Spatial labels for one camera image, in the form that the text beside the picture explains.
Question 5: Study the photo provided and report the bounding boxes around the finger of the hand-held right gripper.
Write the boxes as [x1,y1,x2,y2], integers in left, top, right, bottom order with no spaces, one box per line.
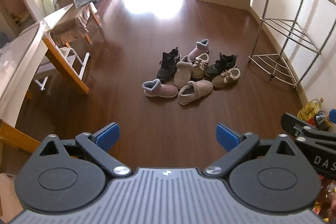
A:
[280,113,336,144]

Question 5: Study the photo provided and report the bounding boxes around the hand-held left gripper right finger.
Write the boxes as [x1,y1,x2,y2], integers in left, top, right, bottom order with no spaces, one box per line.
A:
[203,123,299,177]

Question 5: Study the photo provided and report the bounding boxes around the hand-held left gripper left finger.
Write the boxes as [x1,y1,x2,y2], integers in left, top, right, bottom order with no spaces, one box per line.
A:
[39,122,132,179]

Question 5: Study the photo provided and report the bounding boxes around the pink knit fleece-lined boot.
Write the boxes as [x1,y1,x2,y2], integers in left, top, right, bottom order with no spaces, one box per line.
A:
[142,79,179,98]
[188,39,210,62]

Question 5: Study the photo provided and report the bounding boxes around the black high-top sneaker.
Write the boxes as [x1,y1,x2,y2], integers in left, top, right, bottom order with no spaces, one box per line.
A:
[204,52,239,79]
[157,48,182,81]

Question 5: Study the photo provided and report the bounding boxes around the metal corner shoe rack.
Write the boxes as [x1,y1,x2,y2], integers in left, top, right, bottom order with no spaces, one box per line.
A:
[248,0,336,89]

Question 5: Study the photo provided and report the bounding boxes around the cooking oil bottle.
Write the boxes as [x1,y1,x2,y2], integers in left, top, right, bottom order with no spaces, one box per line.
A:
[297,98,324,121]

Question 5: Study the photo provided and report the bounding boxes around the colourful printed packaging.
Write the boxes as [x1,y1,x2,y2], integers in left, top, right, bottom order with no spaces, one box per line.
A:
[314,178,336,223]

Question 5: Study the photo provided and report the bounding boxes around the grey suede slipper shoe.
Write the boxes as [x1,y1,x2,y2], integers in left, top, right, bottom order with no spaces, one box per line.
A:
[174,55,194,90]
[177,80,214,105]

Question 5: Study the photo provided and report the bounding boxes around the tan fleece-lined shoe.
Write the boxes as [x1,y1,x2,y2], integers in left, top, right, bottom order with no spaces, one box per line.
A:
[191,53,210,80]
[211,68,242,89]

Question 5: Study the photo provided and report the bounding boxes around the white metal step stool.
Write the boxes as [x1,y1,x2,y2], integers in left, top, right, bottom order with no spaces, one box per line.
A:
[34,47,91,90]

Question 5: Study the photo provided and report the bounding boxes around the glass-topped wooden table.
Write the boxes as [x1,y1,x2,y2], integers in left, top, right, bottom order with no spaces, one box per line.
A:
[0,3,90,161]

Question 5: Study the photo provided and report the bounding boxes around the wooden chair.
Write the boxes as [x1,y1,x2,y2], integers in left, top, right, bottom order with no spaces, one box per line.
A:
[50,0,103,47]

